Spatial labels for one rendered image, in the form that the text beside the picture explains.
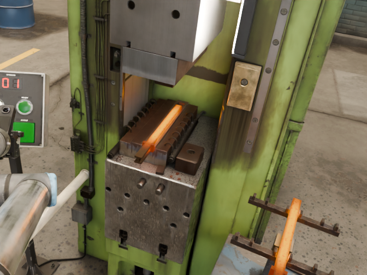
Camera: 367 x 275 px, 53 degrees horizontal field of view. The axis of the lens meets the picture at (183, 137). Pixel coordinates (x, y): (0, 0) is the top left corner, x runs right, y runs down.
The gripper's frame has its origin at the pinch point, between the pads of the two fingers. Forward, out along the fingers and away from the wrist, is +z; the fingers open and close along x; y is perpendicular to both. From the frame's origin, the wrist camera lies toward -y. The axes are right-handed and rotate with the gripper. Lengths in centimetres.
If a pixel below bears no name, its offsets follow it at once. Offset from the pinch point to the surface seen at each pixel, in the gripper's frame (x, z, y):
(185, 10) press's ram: 54, -22, -40
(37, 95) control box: 4.2, 10.9, -13.5
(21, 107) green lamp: -1.1, 10.5, -8.6
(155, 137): 49, 11, 0
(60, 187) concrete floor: -6, 134, 46
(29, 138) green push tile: 1.9, 10.2, 2.9
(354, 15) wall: 417, 450, -198
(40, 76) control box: 5.0, 10.8, -20.7
